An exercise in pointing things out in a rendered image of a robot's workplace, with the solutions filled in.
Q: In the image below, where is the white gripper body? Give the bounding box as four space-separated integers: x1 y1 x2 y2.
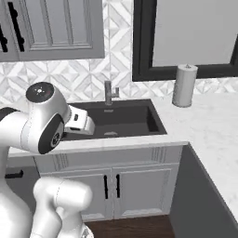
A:
63 120 96 137

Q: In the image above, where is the dark grey sink basin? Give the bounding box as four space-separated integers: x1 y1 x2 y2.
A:
59 98 168 142

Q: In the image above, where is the grey metal tap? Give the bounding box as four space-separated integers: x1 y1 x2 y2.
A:
103 80 121 107

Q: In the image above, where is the pale grey fixed sink panel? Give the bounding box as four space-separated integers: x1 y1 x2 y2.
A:
33 144 184 175

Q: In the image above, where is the pale grey base cupboard door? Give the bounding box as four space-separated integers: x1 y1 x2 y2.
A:
111 163 180 220
39 167 113 223

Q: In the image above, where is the dark grey dishwasher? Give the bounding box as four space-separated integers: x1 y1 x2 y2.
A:
5 155 42 216

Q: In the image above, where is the black framed window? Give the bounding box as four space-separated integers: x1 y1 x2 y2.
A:
131 0 238 83

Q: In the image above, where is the white paper towel roll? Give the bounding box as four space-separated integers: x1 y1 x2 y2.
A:
171 63 199 109

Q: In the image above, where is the dark grey counter side panel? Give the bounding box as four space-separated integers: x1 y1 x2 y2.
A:
168 143 238 238

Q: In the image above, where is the black base cupboard handle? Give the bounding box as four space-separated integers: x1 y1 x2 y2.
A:
102 174 110 200
114 173 122 199

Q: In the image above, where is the black dishwasher handle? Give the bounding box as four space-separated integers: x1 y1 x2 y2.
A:
5 169 25 179

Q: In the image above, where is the grey wall cupboard door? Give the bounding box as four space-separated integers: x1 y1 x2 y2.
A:
12 0 106 62
0 0 20 63

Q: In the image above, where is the black wall cupboard handle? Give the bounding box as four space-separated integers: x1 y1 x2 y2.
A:
7 1 26 53
0 23 9 53

